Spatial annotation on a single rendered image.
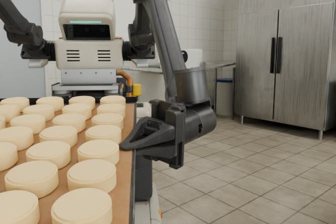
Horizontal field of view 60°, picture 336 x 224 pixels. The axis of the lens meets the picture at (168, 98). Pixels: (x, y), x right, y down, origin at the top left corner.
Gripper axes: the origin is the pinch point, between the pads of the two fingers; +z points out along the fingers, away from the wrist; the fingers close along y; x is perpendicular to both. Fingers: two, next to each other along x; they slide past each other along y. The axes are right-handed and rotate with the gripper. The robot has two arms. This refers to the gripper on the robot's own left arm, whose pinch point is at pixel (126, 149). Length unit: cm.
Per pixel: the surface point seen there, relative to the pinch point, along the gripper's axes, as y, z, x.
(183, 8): -52, -403, 293
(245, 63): 32, -397, 165
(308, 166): 113, -272, 32
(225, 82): 76, -443, 222
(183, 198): 111, -139, 88
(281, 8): -48, -397, 119
